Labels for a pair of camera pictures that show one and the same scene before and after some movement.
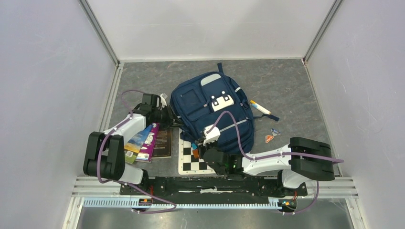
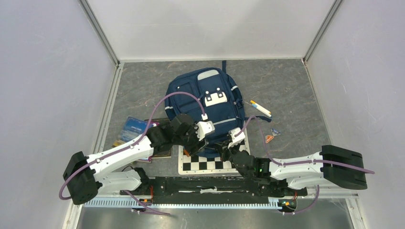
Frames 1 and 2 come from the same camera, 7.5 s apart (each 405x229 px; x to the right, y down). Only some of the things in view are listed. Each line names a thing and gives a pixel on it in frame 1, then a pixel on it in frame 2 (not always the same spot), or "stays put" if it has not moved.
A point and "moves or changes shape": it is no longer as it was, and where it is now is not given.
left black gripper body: (165, 117) -> (190, 140)
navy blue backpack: (215, 98) moves or changes shape
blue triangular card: (275, 132) stays put
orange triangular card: (268, 138) stays put
